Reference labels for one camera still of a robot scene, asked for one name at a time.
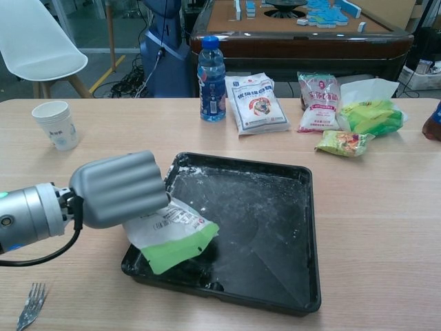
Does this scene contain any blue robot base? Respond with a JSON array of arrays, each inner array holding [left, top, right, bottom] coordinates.
[[139, 0, 194, 99]]

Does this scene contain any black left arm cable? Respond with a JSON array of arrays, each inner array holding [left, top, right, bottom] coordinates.
[[0, 196, 84, 268]]

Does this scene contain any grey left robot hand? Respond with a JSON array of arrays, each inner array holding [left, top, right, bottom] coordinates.
[[67, 150, 170, 230]]

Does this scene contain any white bag with pink print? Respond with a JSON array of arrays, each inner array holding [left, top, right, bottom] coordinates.
[[296, 71, 342, 134]]

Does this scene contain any brown mahjong table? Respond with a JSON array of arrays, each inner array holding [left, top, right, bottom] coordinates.
[[189, 0, 414, 83]]

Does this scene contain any black mahjong table centre hub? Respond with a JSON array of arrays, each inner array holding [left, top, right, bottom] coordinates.
[[263, 0, 307, 20]]

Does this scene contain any small green snack packet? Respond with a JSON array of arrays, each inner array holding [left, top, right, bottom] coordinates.
[[314, 130, 376, 159]]

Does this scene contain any white bag with blue print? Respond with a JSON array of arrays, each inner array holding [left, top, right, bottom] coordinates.
[[225, 72, 289, 138]]

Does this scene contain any clear bottle with blue cap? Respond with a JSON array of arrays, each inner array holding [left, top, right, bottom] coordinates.
[[196, 35, 227, 122]]

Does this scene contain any blue mahjong tile pile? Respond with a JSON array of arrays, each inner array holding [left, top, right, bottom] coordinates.
[[305, 0, 361, 28]]

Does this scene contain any clear bag of green packets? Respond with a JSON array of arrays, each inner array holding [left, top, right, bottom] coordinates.
[[336, 78, 409, 137]]

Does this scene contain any row of blue mahjong tiles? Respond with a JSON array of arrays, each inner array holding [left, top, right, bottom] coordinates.
[[234, 0, 258, 19]]

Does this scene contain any green white corn starch bag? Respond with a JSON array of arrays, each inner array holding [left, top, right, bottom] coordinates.
[[123, 196, 221, 276]]

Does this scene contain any black floor cable bundle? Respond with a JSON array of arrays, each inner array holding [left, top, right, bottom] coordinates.
[[109, 57, 152, 99]]

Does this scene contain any silver metal fork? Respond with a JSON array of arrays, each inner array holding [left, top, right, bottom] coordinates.
[[16, 282, 48, 331]]

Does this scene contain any dark drink bottle blue cap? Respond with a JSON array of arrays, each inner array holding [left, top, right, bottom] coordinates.
[[422, 99, 441, 141]]

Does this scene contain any white paper cup stack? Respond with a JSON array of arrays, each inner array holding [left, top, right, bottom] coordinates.
[[31, 100, 80, 152]]

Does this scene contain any black plastic tray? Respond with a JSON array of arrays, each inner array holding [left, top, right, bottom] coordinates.
[[120, 150, 322, 314]]

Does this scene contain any white chair with wooden legs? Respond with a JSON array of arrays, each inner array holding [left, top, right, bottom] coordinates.
[[0, 0, 93, 99]]

